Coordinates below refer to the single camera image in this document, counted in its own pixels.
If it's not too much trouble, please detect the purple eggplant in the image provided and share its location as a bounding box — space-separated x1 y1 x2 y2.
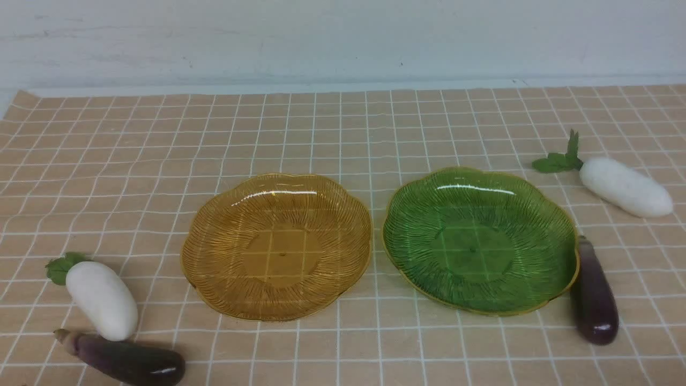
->
570 235 620 345
53 328 186 385

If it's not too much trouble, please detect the orange checkered tablecloth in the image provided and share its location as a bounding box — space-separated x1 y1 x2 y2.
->
1 85 685 385

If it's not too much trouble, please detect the white radish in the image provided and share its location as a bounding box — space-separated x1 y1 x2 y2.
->
45 252 139 342
531 130 674 218

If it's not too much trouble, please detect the green ribbed glass plate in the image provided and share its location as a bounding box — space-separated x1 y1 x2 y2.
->
382 167 580 317

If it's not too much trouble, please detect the amber ribbed glass plate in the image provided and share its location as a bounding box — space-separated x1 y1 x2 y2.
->
180 173 374 322

